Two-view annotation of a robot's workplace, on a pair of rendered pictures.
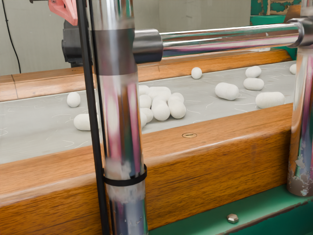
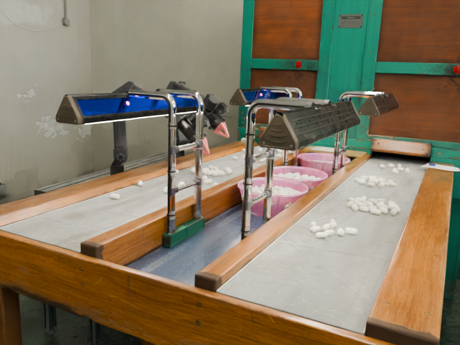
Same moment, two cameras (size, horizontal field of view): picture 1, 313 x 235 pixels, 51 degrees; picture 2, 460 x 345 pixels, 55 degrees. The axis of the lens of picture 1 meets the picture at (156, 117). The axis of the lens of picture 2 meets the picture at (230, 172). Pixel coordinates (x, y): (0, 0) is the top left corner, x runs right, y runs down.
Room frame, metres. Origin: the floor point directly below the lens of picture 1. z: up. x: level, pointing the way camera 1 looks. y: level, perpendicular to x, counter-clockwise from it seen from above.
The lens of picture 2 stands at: (-1.31, 1.54, 1.18)
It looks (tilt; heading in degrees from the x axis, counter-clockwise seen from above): 13 degrees down; 322
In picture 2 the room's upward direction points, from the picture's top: 2 degrees clockwise
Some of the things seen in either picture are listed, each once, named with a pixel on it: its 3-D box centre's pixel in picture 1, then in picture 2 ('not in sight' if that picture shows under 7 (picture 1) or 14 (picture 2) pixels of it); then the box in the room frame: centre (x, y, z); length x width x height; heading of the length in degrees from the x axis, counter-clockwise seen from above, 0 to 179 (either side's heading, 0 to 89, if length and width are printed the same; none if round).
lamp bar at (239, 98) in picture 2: not in sight; (265, 95); (0.35, 0.02, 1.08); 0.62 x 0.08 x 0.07; 115
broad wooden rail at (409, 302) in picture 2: not in sight; (428, 228); (-0.58, 0.06, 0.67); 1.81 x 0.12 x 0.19; 115
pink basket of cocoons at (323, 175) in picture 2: not in sight; (296, 183); (-0.02, 0.14, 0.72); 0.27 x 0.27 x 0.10
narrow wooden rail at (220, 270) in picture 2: not in sight; (321, 200); (-0.23, 0.22, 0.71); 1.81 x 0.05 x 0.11; 115
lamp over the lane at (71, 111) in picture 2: not in sight; (144, 103); (-0.06, 0.89, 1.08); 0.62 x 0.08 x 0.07; 115
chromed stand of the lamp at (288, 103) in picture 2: not in sight; (286, 182); (-0.50, 0.70, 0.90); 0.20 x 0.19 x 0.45; 115
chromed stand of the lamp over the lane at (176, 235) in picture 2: not in sight; (163, 163); (-0.13, 0.86, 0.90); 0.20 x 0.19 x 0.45; 115
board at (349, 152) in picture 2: not in sight; (334, 151); (0.26, -0.45, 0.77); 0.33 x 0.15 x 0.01; 25
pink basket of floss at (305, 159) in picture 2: not in sight; (322, 165); (0.17, -0.26, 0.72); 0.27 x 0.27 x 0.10
